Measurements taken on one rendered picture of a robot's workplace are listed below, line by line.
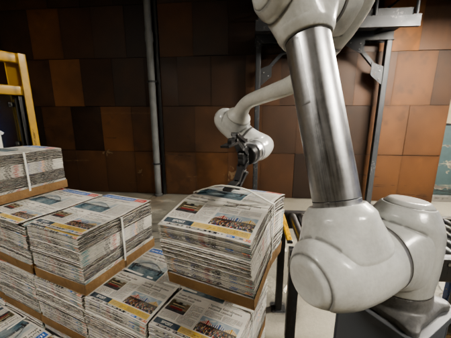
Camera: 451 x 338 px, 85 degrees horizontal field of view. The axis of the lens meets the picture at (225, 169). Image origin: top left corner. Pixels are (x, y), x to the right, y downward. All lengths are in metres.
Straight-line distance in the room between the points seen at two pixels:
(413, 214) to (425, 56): 4.50
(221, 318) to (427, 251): 0.60
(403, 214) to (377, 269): 0.17
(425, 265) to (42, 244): 1.17
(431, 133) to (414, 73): 1.00
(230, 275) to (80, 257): 0.55
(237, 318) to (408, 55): 4.59
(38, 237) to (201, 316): 0.67
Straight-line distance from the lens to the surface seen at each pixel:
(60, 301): 1.25
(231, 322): 0.92
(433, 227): 0.69
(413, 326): 0.76
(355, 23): 0.80
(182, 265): 0.79
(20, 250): 1.36
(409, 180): 5.16
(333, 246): 0.52
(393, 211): 0.67
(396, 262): 0.60
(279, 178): 4.47
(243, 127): 1.04
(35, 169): 1.57
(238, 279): 0.71
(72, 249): 1.05
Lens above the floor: 1.47
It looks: 13 degrees down
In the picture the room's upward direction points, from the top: straight up
